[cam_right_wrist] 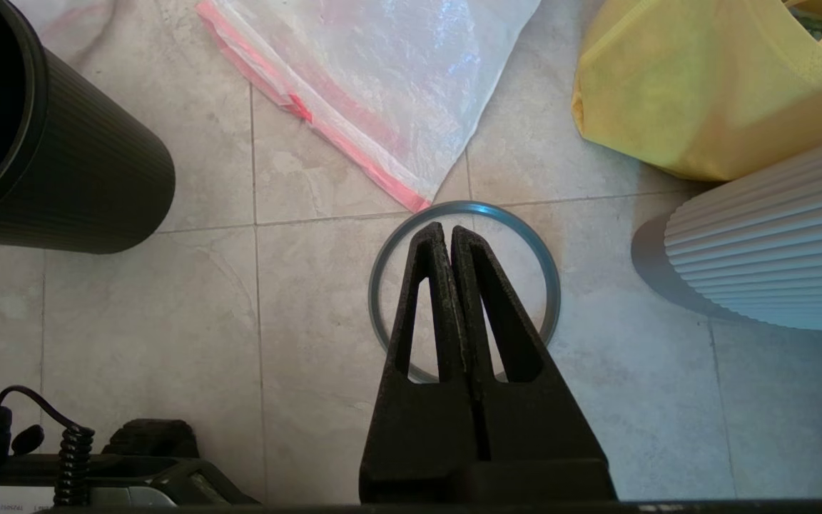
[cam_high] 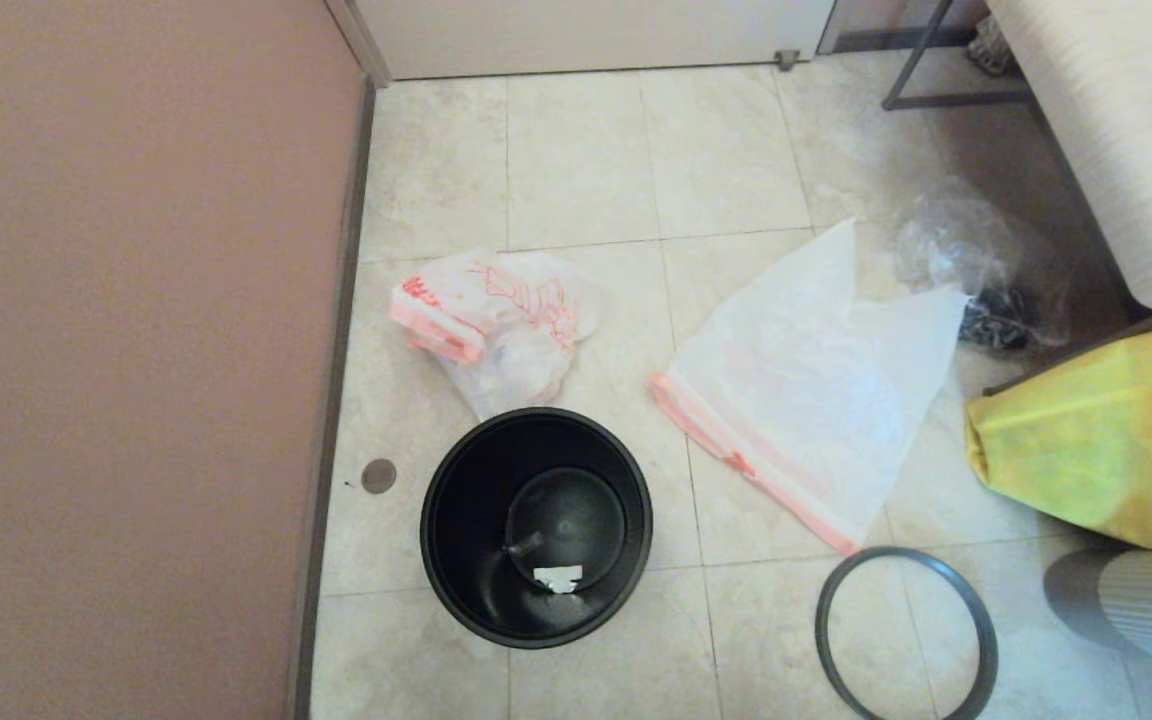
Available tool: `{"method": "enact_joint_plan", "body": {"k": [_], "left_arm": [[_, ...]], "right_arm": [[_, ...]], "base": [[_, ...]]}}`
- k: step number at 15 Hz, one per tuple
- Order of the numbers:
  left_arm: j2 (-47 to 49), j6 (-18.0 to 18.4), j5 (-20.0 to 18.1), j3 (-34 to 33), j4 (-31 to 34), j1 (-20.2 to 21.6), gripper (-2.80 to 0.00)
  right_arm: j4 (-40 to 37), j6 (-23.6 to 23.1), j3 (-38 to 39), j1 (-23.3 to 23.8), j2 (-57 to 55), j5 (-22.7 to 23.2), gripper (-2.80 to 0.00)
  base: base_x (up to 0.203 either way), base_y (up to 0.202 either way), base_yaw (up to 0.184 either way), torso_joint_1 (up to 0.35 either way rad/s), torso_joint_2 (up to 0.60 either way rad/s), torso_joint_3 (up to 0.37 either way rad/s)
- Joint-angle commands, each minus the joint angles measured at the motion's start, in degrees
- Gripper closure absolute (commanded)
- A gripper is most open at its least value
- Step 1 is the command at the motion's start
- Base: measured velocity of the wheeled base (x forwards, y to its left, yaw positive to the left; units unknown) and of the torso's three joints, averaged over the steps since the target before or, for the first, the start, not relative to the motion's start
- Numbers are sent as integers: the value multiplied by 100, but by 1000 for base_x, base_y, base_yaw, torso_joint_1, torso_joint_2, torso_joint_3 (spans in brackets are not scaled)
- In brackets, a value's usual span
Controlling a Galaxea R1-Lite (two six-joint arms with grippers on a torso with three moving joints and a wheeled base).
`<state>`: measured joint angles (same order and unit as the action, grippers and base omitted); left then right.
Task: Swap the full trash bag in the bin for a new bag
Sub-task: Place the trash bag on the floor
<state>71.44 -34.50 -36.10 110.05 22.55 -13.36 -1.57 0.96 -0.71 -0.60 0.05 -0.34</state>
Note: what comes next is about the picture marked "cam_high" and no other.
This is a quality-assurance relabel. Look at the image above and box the black crumpled item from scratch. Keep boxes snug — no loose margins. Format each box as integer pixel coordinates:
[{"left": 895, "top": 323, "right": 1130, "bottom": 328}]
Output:
[{"left": 956, "top": 288, "right": 1032, "bottom": 353}]

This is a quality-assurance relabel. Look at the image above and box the white door frame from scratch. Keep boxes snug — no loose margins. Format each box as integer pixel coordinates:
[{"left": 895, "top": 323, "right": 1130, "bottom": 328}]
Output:
[{"left": 324, "top": 0, "right": 395, "bottom": 91}]

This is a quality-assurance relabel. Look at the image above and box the yellow fabric bag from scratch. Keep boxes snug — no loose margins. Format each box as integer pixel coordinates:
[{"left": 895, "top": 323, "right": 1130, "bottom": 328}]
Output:
[{"left": 966, "top": 318, "right": 1152, "bottom": 551}]

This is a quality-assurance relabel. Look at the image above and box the white red-printed trash bag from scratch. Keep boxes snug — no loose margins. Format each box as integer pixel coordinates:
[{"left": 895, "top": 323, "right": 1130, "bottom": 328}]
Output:
[{"left": 389, "top": 248, "right": 604, "bottom": 421}]

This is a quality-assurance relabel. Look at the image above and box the white door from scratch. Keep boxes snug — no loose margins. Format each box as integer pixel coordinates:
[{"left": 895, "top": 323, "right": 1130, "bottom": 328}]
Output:
[{"left": 351, "top": 0, "right": 837, "bottom": 83}]

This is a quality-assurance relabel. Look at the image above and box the white ribbed table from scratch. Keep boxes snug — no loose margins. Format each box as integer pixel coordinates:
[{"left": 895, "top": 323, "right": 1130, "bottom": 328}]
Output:
[{"left": 981, "top": 0, "right": 1152, "bottom": 311}]

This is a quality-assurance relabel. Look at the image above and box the dark metal table frame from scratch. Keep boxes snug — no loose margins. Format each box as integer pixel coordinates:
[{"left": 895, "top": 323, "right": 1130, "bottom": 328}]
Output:
[{"left": 880, "top": 0, "right": 1037, "bottom": 113}]

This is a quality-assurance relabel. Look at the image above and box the crumpled clear plastic bag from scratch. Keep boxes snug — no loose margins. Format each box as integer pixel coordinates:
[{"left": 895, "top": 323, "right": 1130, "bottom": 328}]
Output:
[{"left": 891, "top": 180, "right": 1072, "bottom": 351}]

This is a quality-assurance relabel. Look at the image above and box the white pink-drawstring trash bag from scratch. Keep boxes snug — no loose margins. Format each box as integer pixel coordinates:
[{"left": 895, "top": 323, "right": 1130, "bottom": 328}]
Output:
[{"left": 649, "top": 218, "right": 970, "bottom": 556}]

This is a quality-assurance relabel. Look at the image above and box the grey cloth bundle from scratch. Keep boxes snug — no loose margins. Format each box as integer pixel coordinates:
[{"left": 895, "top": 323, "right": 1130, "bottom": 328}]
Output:
[{"left": 966, "top": 15, "right": 1017, "bottom": 79}]

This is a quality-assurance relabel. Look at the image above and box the grey bin rim ring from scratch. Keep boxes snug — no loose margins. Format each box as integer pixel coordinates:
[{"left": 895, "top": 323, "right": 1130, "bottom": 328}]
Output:
[{"left": 816, "top": 546, "right": 999, "bottom": 720}]

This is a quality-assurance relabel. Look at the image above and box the black round trash bin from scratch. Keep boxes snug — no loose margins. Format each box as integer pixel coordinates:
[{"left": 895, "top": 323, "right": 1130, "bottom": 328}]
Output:
[{"left": 421, "top": 407, "right": 654, "bottom": 649}]

